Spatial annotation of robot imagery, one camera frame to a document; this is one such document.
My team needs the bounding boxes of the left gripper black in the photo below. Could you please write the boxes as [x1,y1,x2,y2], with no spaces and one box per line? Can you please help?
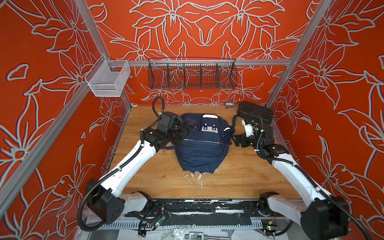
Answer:
[167,119,194,144]

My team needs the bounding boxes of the navy blue student backpack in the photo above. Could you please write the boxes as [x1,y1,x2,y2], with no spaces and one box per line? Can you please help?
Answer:
[163,113,237,174]

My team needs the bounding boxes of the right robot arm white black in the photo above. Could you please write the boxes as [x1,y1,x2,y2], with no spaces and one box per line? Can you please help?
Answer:
[232,109,371,240]

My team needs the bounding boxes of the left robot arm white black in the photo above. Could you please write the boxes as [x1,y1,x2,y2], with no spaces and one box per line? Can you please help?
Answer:
[77,97,192,232]

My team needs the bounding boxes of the black hard case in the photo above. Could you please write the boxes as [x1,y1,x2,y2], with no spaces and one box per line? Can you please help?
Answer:
[237,102,274,125]

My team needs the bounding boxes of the black wire wall basket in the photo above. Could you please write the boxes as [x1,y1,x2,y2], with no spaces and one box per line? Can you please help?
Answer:
[148,57,238,90]

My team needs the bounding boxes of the white wire mesh basket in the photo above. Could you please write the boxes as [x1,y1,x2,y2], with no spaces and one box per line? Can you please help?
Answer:
[85,55,131,98]

